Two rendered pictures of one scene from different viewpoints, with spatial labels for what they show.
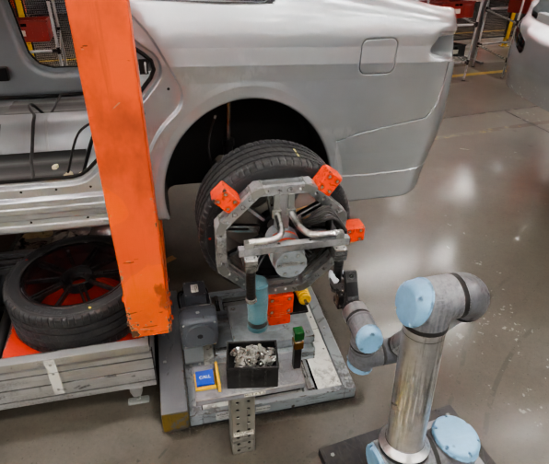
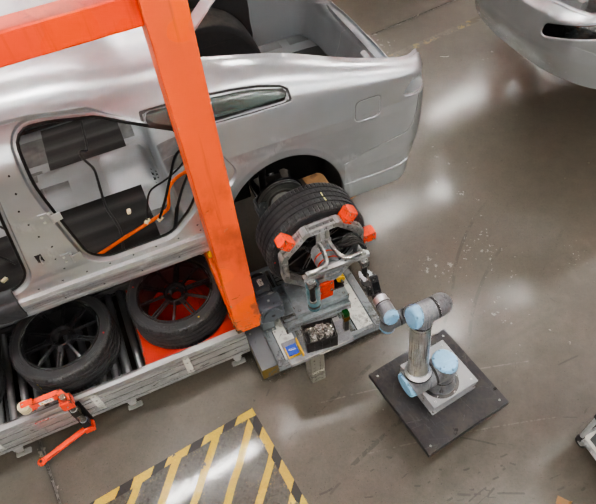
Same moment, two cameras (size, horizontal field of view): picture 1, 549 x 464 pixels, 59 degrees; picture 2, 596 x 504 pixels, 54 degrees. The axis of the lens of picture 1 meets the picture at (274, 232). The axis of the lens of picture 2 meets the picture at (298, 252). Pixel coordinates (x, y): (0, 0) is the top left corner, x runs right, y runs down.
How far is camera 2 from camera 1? 179 cm
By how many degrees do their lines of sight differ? 19
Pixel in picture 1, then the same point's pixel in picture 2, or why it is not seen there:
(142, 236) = (242, 283)
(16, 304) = (147, 325)
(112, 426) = (229, 382)
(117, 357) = (225, 343)
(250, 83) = (280, 150)
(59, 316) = (181, 327)
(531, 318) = (501, 237)
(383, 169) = (380, 170)
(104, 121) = (219, 239)
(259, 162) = (301, 213)
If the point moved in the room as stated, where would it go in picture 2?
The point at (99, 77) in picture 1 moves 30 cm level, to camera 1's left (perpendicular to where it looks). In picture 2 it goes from (215, 221) to (153, 232)
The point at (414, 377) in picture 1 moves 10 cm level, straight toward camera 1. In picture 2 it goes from (418, 347) to (416, 364)
